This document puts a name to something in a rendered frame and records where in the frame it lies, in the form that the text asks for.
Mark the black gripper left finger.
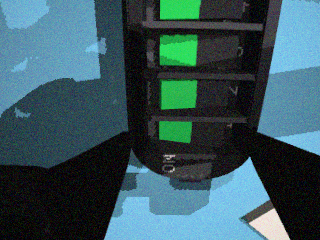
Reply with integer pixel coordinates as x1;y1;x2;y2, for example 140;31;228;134
0;131;131;240

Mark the dark grey controller unit with rocker switches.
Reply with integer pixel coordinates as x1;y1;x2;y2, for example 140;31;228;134
121;0;283;182

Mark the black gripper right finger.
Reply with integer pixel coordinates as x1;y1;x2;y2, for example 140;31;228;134
250;132;320;240

